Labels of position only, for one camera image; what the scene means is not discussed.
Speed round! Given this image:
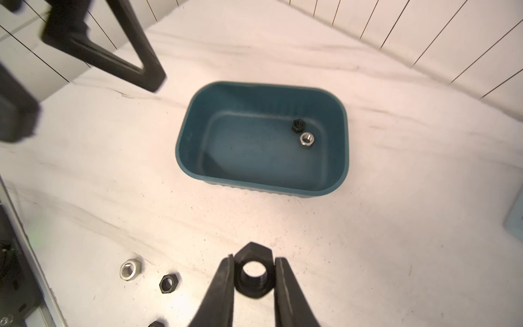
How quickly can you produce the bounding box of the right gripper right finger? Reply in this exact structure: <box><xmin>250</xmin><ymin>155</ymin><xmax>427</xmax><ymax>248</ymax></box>
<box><xmin>274</xmin><ymin>257</ymin><xmax>320</xmax><ymax>327</ymax></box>

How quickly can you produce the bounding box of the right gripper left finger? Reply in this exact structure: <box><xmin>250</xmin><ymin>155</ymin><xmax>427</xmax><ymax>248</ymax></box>
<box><xmin>189</xmin><ymin>255</ymin><xmax>235</xmax><ymax>327</ymax></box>

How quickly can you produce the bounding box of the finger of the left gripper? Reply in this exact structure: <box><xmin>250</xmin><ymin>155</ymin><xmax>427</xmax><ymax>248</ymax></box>
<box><xmin>42</xmin><ymin>1</ymin><xmax>166</xmax><ymax>92</ymax></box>
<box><xmin>1</xmin><ymin>65</ymin><xmax>40</xmax><ymax>143</ymax></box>

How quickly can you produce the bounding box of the black hex nut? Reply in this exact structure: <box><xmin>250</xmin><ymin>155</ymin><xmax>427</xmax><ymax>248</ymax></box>
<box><xmin>148</xmin><ymin>321</ymin><xmax>165</xmax><ymax>327</ymax></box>
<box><xmin>291</xmin><ymin>119</ymin><xmax>306</xmax><ymax>134</ymax></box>
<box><xmin>159</xmin><ymin>273</ymin><xmax>179</xmax><ymax>294</ymax></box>
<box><xmin>234</xmin><ymin>242</ymin><xmax>275</xmax><ymax>299</ymax></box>

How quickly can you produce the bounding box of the dark teal storage box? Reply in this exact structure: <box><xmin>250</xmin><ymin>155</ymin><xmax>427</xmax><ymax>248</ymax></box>
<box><xmin>176</xmin><ymin>81</ymin><xmax>349</xmax><ymax>197</ymax></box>

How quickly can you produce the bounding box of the silver hex nut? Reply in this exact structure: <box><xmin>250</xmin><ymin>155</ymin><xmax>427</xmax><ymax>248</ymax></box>
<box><xmin>300</xmin><ymin>132</ymin><xmax>315</xmax><ymax>149</ymax></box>
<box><xmin>119</xmin><ymin>259</ymin><xmax>142</xmax><ymax>281</ymax></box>

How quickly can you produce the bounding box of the light blue perforated basket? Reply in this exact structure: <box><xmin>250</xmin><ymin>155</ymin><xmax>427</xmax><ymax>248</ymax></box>
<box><xmin>504</xmin><ymin>191</ymin><xmax>523</xmax><ymax>242</ymax></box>

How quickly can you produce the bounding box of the aluminium mounting rail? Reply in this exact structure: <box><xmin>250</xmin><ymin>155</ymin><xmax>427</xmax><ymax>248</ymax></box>
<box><xmin>1</xmin><ymin>182</ymin><xmax>67</xmax><ymax>326</ymax></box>

